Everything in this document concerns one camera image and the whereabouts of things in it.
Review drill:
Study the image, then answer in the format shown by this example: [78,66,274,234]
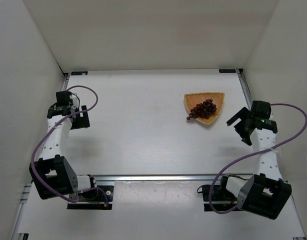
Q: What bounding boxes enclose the dark red fake grapes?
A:
[186,98,217,121]

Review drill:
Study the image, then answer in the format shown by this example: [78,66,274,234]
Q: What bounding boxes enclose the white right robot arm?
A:
[220,100,292,220]

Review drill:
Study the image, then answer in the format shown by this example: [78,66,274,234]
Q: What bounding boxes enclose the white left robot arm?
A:
[29,89,109,206]

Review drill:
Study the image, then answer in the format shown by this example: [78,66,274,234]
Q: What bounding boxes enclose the woven triangular fruit bowl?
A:
[184,92,225,125]

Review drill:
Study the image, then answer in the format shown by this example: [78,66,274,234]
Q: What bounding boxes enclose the white front cover panel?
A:
[18,181,306,240]

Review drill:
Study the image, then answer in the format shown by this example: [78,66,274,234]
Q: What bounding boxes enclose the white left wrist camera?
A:
[70,93,80,110]

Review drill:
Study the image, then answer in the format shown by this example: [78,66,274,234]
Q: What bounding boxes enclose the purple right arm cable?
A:
[208,102,307,215]

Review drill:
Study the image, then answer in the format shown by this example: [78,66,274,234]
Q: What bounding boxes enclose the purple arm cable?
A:
[30,85,99,204]
[208,102,307,215]

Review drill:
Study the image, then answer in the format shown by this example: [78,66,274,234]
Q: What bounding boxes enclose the aluminium table frame rail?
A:
[237,67,281,182]

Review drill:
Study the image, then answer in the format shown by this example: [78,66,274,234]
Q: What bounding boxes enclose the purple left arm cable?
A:
[30,85,99,204]

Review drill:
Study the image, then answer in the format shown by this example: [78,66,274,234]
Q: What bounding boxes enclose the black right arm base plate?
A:
[196,184,238,212]

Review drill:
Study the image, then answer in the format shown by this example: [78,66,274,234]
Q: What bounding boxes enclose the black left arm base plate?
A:
[67,185,114,211]

